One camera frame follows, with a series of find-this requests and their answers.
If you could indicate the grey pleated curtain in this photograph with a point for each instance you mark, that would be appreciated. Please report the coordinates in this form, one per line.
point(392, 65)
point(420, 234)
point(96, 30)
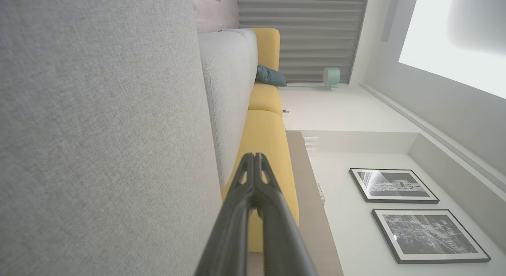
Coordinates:
point(308, 31)

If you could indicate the teal throw pillow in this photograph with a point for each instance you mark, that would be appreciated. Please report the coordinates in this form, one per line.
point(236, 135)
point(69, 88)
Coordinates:
point(269, 75)

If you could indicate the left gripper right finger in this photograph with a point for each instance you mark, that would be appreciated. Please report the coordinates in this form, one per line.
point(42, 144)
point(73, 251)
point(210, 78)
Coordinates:
point(284, 244)

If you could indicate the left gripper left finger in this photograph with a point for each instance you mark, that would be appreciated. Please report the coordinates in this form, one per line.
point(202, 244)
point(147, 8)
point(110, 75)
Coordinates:
point(229, 236)

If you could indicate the yellow sofa back cushion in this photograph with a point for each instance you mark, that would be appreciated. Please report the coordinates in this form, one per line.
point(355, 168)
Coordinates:
point(269, 141)
point(265, 98)
point(269, 46)

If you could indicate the grey fabric sofa ottoman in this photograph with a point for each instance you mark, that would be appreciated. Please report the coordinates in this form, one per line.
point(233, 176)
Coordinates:
point(99, 129)

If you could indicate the green shade floor lamp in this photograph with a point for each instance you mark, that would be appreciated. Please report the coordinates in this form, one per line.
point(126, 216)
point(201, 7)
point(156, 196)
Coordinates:
point(331, 76)

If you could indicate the grey sofa seat cushion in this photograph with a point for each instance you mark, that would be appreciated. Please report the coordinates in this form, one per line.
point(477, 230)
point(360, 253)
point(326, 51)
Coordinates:
point(229, 102)

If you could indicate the small black framed picture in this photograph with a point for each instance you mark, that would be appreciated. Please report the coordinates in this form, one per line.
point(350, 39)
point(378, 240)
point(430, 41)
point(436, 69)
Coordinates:
point(395, 185)

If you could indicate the large black framed picture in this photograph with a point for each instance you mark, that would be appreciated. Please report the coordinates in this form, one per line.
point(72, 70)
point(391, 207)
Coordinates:
point(427, 234)

